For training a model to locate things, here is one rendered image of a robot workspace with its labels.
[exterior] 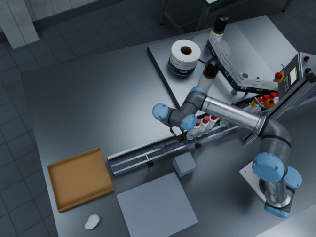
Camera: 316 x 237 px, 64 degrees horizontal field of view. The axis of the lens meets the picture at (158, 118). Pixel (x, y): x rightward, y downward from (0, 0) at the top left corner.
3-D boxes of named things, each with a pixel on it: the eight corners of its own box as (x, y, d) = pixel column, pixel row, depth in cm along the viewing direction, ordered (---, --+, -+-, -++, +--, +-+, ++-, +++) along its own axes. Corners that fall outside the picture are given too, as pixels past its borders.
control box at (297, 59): (295, 80, 134) (319, 55, 117) (297, 107, 125) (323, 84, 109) (276, 76, 134) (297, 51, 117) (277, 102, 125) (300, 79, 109)
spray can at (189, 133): (191, 131, 158) (200, 115, 140) (195, 138, 156) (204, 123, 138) (184, 134, 157) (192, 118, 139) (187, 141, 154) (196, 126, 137)
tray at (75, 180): (99, 149, 151) (99, 147, 147) (114, 190, 140) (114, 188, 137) (48, 167, 142) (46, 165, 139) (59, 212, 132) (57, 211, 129)
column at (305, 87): (246, 136, 166) (312, 72, 108) (250, 142, 165) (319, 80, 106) (240, 138, 165) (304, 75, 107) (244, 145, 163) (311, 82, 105)
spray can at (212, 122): (207, 125, 161) (217, 109, 143) (210, 132, 159) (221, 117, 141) (200, 128, 160) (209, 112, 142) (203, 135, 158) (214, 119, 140)
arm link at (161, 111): (164, 121, 109) (147, 115, 113) (172, 127, 119) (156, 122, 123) (171, 104, 110) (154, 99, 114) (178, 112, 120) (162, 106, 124)
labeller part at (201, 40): (217, 31, 204) (217, 29, 203) (237, 59, 192) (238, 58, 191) (183, 39, 196) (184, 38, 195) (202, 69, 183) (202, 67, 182)
